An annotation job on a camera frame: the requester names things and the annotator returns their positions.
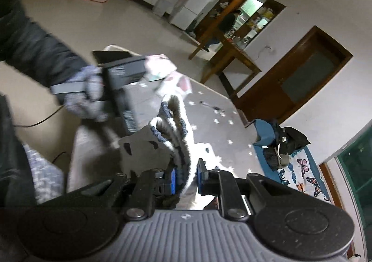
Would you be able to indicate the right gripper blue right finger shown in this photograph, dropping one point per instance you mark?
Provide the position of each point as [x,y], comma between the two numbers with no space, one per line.
[228,190]

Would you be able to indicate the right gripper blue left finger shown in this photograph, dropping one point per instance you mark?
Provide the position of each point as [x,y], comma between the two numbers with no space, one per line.
[152,189]

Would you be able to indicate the white navy polka dot garment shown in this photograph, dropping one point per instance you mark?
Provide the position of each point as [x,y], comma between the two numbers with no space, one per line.
[168,139]

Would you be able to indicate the dark sleeved left forearm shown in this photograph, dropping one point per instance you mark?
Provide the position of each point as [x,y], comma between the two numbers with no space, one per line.
[34,52]

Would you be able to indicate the grey gloved left hand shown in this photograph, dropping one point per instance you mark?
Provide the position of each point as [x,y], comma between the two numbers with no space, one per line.
[83,104]

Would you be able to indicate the pink white cloth pile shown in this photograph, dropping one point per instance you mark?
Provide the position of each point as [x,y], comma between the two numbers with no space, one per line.
[159,68]

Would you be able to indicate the blue sofa bench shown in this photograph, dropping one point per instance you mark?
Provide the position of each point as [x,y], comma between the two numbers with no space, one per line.
[265,135]

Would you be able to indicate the black bag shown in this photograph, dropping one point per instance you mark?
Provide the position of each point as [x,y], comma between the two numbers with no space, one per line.
[286,142]

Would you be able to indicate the black pen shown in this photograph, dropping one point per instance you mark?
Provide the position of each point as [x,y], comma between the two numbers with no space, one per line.
[211,106]

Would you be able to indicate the butterfly print pillow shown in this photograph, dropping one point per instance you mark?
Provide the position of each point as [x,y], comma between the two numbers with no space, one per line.
[302,174]

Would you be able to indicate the wooden side table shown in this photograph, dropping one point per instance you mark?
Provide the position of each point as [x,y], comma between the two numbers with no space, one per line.
[224,56]

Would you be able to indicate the dark window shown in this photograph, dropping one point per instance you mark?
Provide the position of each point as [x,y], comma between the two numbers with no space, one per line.
[356,161]

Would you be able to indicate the brown wooden door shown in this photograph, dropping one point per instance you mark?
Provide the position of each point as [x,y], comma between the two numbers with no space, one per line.
[300,74]

